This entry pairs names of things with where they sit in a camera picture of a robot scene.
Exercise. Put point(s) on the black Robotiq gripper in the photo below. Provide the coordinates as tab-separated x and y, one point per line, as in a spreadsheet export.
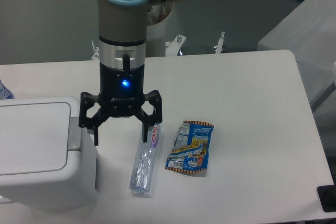
121	95

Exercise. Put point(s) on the white push-lid trash can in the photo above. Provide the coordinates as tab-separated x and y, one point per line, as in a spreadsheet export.
47	159

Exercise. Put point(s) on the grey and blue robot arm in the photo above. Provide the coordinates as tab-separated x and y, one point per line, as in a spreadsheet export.
122	33

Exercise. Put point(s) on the crushed clear plastic bottle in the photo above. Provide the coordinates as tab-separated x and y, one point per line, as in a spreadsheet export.
144	162

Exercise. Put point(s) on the blue crumpled snack wrapper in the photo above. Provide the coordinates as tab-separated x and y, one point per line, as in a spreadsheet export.
190	152

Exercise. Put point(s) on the blue patterned object left edge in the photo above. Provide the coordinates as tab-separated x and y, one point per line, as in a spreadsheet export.
5	93

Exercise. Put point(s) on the black device at table edge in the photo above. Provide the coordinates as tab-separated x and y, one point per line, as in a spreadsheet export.
327	197

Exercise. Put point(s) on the white metal mounting frame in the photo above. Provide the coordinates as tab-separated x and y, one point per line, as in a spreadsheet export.
172	48

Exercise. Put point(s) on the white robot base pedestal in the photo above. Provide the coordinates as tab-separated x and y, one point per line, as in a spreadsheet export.
156	29

